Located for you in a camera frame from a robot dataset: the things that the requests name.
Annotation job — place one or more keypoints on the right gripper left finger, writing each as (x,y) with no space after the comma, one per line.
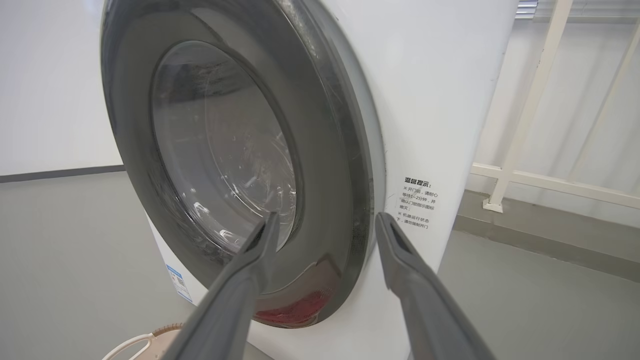
(235,300)

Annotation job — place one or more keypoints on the cream perforated laundry basket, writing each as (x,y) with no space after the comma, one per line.
(155,336)

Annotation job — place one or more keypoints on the grey slatted blind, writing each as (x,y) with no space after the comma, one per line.
(525,7)

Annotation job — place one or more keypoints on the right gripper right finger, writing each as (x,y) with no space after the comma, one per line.
(430,310)

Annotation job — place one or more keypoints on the white metal railing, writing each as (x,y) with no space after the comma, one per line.
(530,100)

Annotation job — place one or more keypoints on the printed text notice sticker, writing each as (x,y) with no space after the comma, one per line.
(417,202)

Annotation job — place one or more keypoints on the white front-load washing machine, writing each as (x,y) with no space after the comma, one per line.
(440,100)

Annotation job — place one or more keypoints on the dark grey washer door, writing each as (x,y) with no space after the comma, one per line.
(330,150)

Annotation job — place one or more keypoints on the blue energy label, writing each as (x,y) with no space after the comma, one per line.
(178,282)

